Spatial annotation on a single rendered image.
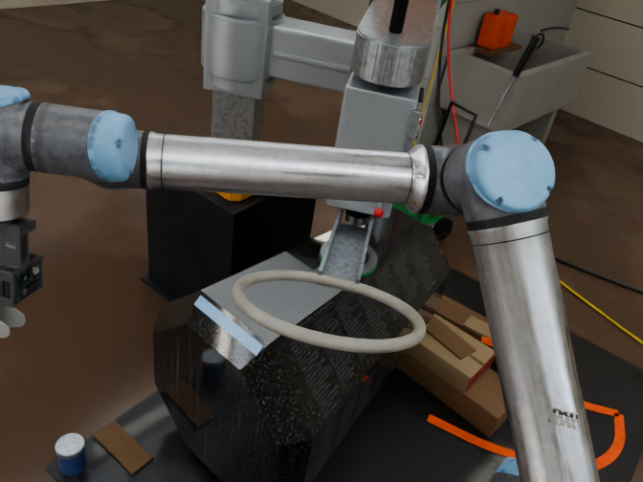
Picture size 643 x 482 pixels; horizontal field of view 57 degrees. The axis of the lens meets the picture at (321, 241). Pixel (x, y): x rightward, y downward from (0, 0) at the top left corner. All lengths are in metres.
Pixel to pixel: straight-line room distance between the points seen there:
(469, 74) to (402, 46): 3.13
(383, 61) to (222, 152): 0.90
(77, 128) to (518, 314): 0.63
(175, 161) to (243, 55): 1.63
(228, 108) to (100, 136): 1.92
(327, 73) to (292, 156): 1.61
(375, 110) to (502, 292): 1.04
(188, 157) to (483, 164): 0.43
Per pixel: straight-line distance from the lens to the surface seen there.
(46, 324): 3.18
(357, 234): 1.96
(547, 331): 0.89
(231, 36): 2.51
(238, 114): 2.69
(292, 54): 2.53
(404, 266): 2.38
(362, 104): 1.81
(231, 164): 0.92
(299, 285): 2.10
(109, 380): 2.88
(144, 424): 2.69
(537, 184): 0.86
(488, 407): 2.83
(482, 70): 4.78
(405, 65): 1.74
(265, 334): 1.91
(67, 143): 0.81
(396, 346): 1.33
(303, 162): 0.93
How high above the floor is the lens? 2.15
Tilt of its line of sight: 35 degrees down
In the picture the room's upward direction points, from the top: 10 degrees clockwise
